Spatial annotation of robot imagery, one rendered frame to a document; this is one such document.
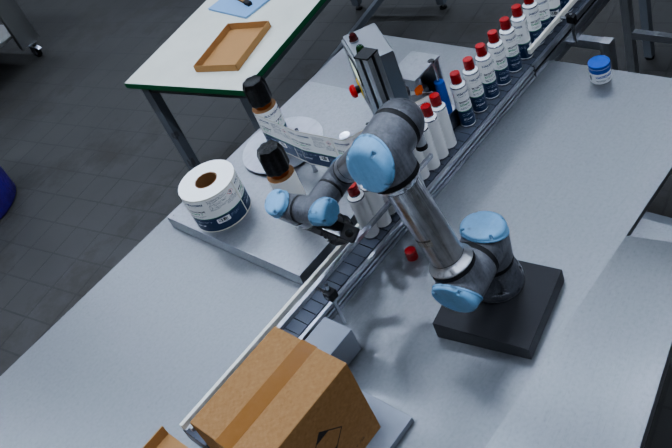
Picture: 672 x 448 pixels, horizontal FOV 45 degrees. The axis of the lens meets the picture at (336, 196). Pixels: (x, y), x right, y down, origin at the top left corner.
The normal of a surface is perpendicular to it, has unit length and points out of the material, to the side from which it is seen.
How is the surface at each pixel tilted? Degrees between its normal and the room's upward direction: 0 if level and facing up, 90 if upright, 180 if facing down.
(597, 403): 0
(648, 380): 0
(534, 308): 4
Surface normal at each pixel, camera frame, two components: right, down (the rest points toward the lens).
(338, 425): 0.72, 0.25
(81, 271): -0.32, -0.71
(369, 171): -0.55, 0.60
